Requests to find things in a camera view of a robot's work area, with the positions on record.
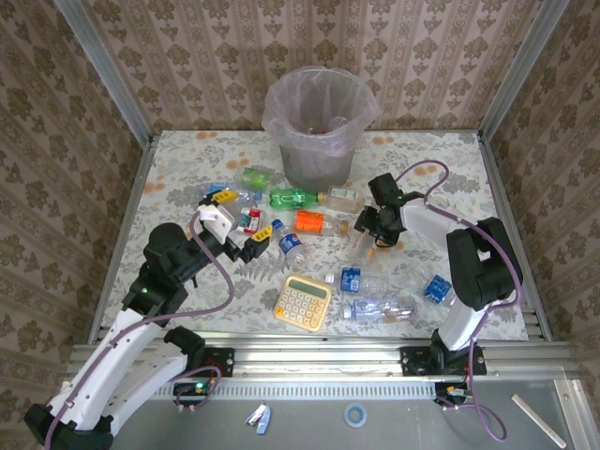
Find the clear bottle light blue label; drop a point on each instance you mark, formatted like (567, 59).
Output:
(246, 197)

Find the clear bottle red white label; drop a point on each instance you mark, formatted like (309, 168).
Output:
(250, 221)

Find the tiny crushed bottle blue cap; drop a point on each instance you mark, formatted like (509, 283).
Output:
(277, 225)

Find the clear bottle white green label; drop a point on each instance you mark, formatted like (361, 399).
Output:
(344, 197)

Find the clear bottle blue Pepsi label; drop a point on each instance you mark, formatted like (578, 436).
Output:
(289, 242)

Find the small bottle light green label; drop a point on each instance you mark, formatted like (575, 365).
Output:
(255, 177)

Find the clear bottle blue white label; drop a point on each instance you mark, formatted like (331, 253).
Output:
(350, 280)

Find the green bottle yellow cap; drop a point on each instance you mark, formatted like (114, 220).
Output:
(290, 198)

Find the long clear plastic bottle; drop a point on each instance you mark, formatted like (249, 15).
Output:
(379, 310)

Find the crushed bottle bright blue label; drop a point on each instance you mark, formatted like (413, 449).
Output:
(437, 289)

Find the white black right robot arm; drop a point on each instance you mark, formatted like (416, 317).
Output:
(483, 267)

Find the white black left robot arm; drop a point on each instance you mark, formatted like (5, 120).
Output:
(108, 365)

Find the grey mesh waste bin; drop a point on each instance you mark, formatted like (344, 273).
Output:
(319, 169)

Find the clear plastic bin liner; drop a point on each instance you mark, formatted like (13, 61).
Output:
(276, 126)

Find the floral tablecloth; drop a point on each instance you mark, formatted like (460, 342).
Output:
(244, 309)

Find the yellow calculator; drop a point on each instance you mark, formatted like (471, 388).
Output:
(304, 304)

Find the control board green light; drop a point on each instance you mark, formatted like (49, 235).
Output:
(192, 389)

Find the black connector board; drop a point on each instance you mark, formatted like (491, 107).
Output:
(452, 394)

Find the blue stapler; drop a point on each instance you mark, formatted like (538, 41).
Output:
(260, 417)

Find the blue tape roll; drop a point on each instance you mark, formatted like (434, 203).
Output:
(348, 415)

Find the grey metal tray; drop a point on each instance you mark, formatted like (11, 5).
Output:
(422, 426)

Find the white flat stick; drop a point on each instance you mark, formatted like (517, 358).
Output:
(539, 420)

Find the aluminium table side rail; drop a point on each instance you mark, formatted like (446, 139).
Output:
(498, 187)
(139, 180)

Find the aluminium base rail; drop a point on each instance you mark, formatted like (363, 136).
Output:
(319, 361)

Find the aluminium frame post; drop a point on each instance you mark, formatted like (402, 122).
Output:
(545, 23)
(79, 23)

